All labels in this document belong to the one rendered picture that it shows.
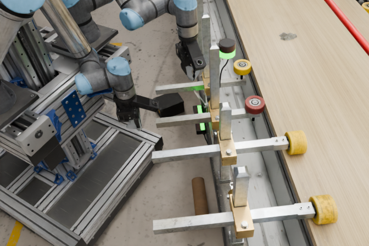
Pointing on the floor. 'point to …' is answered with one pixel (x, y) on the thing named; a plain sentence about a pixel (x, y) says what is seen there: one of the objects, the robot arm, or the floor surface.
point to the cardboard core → (199, 196)
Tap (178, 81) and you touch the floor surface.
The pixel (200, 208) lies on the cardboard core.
